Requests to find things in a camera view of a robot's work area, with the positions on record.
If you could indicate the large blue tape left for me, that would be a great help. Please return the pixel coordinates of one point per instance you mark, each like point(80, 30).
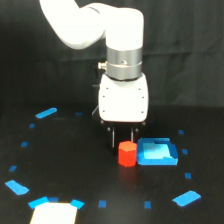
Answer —
point(17, 188)

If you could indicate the blue tape strip bottom-left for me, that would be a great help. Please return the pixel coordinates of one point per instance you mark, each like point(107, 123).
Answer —
point(37, 202)

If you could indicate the white paper sheet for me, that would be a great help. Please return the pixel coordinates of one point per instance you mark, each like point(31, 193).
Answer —
point(54, 213)

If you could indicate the blue tape square patch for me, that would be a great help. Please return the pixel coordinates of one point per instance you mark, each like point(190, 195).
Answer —
point(156, 152)

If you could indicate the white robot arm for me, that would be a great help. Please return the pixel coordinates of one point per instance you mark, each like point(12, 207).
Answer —
point(122, 29)

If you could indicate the long blue tape top-left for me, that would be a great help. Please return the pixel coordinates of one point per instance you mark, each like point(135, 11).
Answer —
point(46, 113)

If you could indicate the large blue tape bottom-right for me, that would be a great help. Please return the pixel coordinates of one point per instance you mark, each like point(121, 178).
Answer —
point(186, 198)

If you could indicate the black backdrop curtain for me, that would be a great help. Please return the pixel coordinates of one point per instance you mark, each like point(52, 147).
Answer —
point(183, 55)

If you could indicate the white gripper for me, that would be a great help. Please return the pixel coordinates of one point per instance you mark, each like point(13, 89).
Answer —
point(122, 101)

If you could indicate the red hexagonal block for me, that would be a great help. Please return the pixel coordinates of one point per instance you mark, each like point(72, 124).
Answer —
point(127, 153)

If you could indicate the blue tape beside paper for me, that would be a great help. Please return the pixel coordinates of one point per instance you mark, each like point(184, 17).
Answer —
point(76, 203)

